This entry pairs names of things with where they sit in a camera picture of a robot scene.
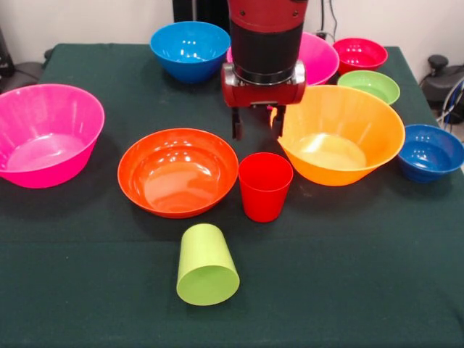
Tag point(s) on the dark green tablecloth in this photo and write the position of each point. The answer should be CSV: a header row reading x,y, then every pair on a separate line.
x,y
326,272

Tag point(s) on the red cup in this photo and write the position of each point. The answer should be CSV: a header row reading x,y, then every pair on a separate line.
x,y
264,195

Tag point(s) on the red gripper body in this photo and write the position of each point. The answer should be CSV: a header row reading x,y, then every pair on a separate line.
x,y
261,96

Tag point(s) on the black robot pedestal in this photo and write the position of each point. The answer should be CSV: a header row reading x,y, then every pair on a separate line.
x,y
188,11

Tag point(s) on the large pink bowl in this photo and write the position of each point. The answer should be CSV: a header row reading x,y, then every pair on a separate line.
x,y
319,61
47,152

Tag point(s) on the orange-red bowl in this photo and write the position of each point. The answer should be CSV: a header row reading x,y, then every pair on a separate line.
x,y
177,181

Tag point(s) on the light blue bowl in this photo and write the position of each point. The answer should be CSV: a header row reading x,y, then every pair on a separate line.
x,y
190,47

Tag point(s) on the small crimson bowl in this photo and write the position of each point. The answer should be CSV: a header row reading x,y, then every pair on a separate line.
x,y
359,54

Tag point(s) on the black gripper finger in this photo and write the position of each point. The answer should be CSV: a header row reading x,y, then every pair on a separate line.
x,y
278,123
237,125

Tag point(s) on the small dark blue bowl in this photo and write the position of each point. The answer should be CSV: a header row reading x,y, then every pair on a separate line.
x,y
429,152

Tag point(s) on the green cup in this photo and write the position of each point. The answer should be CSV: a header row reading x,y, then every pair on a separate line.
x,y
206,275

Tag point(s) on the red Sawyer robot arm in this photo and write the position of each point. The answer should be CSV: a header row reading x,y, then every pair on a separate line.
x,y
266,43

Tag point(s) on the small green bowl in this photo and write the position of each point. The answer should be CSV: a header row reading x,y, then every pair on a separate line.
x,y
369,87

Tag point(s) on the large orange bowl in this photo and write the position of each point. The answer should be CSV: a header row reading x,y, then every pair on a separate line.
x,y
340,170

